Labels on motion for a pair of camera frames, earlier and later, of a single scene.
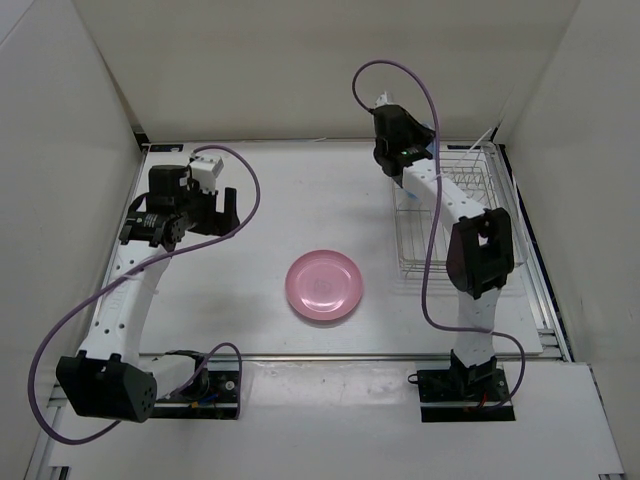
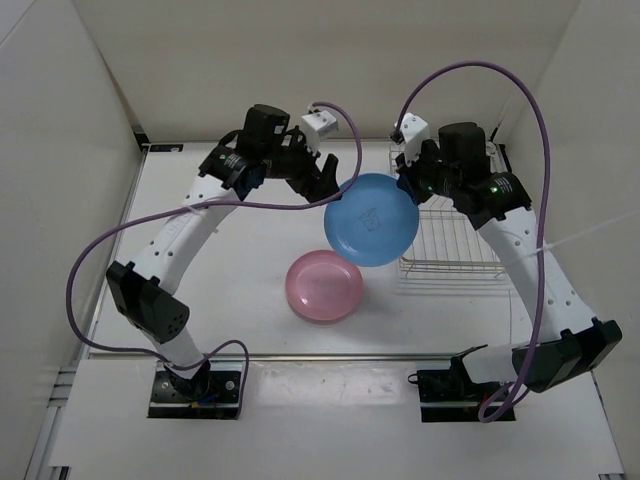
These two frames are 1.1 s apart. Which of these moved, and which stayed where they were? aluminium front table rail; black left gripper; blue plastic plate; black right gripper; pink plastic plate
Moved: black left gripper; black right gripper; blue plastic plate
Stayed: aluminium front table rail; pink plastic plate
